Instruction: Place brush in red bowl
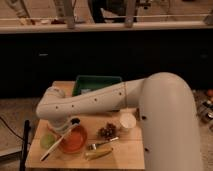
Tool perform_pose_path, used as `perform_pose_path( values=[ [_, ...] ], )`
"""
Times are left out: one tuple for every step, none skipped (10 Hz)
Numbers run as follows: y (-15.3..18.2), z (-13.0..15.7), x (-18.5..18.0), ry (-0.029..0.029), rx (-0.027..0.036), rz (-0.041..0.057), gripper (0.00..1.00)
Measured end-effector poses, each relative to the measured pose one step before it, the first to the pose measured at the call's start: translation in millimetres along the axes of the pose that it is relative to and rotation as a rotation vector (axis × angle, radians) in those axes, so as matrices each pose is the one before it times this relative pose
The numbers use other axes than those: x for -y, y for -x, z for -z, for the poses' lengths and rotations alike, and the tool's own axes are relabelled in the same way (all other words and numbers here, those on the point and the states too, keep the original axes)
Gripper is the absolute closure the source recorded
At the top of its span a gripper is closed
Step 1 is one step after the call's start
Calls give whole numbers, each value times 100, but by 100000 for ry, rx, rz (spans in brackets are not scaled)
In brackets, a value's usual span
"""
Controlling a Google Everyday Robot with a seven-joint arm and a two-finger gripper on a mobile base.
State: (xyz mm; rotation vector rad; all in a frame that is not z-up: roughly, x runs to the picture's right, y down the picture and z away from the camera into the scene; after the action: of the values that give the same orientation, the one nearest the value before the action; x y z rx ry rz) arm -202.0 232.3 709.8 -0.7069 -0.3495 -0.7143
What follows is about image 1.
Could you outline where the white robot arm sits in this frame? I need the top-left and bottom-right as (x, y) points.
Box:
(36, 72), (203, 171)

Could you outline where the white paper cup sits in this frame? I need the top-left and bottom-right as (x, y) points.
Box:
(119, 113), (136, 132)

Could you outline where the brown pine cone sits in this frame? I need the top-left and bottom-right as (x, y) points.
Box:
(98, 123), (117, 139)

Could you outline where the green round cup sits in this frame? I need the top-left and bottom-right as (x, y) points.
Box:
(40, 134), (55, 149)

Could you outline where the green plastic bin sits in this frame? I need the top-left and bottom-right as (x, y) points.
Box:
(72, 75), (122, 96)

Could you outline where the wooden handled brush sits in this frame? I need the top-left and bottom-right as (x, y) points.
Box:
(40, 118), (80, 161)

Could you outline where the red bowl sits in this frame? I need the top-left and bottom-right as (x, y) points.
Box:
(59, 125), (87, 154)

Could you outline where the black stand pole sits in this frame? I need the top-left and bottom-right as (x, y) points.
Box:
(19, 120), (31, 171)

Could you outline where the metal fork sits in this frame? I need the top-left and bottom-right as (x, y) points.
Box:
(87, 137), (119, 150)

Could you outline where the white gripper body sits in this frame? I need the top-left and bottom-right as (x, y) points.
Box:
(48, 117), (72, 134)

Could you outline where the yellow banana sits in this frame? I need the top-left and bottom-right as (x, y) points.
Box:
(85, 148), (113, 160)

